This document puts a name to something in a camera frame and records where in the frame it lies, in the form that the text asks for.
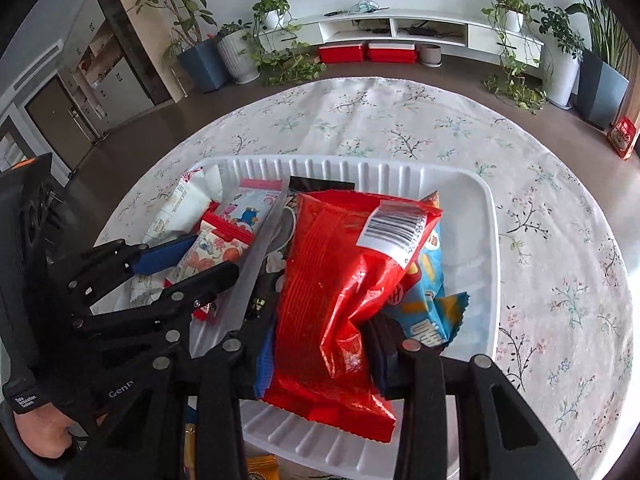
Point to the red and white snack packet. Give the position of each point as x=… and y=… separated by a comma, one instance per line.
x=215, y=250

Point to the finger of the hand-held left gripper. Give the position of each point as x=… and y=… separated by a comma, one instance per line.
x=165, y=255
x=210, y=280

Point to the large red snack packet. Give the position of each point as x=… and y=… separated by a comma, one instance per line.
x=325, y=310

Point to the leafy tree in blue pot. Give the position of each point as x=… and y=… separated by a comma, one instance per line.
x=202, y=67

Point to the blue chips packet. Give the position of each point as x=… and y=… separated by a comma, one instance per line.
x=425, y=305

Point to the red paper bag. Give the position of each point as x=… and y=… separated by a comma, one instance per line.
x=623, y=137

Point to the pink cartoon snack packet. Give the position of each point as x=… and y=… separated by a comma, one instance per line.
x=250, y=205

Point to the trailing pothos in white pot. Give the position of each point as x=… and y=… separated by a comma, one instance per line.
x=512, y=20
x=272, y=17

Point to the black set-top box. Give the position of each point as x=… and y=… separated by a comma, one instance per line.
x=422, y=31

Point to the orange snack packet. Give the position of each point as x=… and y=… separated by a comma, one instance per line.
x=262, y=467

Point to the person's left hand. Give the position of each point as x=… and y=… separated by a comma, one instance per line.
x=42, y=430

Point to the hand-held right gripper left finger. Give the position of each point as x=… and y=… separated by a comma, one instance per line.
x=222, y=410

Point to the brown entrance door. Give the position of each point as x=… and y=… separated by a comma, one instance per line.
x=60, y=115

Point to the bushy plant in tall white pot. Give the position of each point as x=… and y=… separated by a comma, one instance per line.
x=562, y=80

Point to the white wall cupboard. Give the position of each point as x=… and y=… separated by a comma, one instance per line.
x=115, y=80

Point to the plant in white ribbed pot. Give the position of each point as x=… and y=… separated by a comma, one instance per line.
x=240, y=57

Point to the round floral tablecloth table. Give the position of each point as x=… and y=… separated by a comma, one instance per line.
x=550, y=260

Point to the white ribbed plastic tray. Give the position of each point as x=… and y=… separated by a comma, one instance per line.
x=465, y=260

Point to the white television cabinet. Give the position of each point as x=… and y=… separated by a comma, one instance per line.
x=480, y=35

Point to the broad-leaf plant in grey-blue pot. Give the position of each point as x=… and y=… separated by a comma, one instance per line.
x=602, y=90

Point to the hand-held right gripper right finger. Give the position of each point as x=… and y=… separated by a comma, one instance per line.
x=422, y=410

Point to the empty grey flower pot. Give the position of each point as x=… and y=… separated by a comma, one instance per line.
x=430, y=55

